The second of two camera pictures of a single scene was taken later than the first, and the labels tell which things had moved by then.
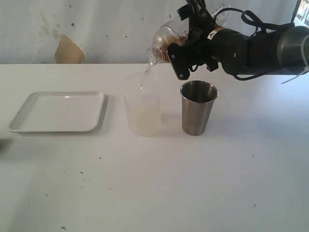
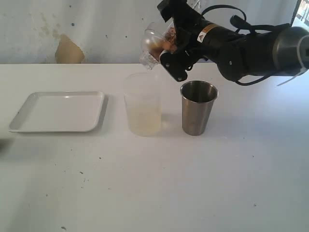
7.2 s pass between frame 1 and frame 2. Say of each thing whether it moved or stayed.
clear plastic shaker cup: moved
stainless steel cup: stayed
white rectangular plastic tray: stayed
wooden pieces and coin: moved
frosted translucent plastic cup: stayed
